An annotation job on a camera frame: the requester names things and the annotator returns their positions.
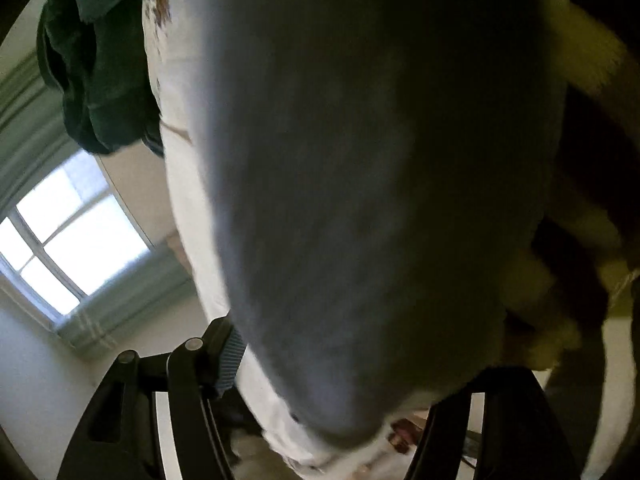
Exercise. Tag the window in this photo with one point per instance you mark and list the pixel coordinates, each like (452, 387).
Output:
(68, 237)

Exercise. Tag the left teal curtain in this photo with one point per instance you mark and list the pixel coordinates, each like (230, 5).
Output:
(151, 284)

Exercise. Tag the dark green blanket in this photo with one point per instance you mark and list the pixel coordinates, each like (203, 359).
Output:
(92, 51)

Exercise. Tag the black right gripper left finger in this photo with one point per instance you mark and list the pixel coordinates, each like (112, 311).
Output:
(117, 436)

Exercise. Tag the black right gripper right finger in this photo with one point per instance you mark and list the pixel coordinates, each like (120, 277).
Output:
(511, 425)

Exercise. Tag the white pants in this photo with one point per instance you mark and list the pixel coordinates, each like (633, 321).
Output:
(372, 169)

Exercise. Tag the right teal curtain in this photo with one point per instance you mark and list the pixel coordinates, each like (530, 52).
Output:
(33, 137)

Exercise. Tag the floral bed sheet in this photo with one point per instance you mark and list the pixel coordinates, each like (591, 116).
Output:
(162, 15)

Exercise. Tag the teal curtain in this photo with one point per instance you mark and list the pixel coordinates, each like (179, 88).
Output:
(33, 137)
(151, 284)

